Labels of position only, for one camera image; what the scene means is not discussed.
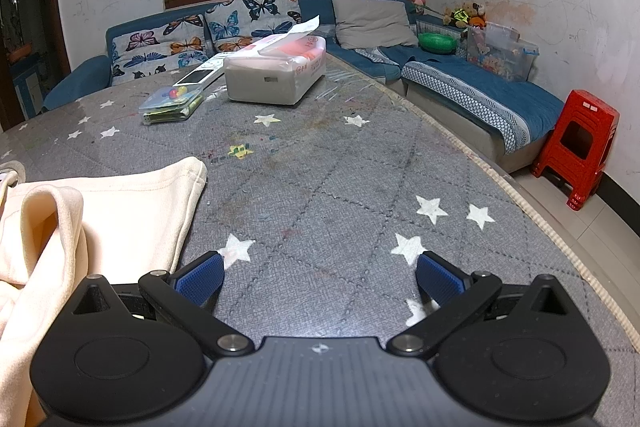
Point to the white remote control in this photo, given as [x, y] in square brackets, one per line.
[197, 74]

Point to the grey star tablecloth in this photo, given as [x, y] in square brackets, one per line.
[325, 187]

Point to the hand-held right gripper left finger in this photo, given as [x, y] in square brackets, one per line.
[200, 279]

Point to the green bowl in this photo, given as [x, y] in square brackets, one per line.
[437, 42]

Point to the beige pillow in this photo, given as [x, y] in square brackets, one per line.
[372, 22]

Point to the tissue pack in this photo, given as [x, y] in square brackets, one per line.
[270, 77]

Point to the yellow green plush toy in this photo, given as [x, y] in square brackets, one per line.
[457, 18]

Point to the blue patterned sofa cover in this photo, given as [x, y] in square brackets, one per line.
[450, 92]

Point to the red plastic stool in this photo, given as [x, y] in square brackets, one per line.
[590, 112]

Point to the brown plush toy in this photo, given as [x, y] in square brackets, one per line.
[475, 11]

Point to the cream garment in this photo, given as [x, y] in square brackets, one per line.
[125, 217]

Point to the large clear storage box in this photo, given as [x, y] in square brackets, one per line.
[500, 57]

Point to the blue sofa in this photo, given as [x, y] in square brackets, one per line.
[315, 7]

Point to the small clear plastic box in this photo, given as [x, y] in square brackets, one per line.
[170, 107]

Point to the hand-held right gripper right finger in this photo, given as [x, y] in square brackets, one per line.
[440, 279]

